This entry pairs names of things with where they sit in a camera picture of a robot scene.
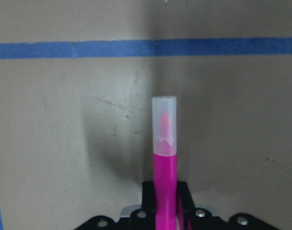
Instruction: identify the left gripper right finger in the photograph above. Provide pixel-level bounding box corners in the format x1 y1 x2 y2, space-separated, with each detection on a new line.
177 181 195 230

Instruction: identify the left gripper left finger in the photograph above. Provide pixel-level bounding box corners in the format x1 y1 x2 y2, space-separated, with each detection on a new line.
142 181 156 230

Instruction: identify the pink marker pen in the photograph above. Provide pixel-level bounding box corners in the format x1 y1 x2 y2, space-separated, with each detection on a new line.
152 96 177 230

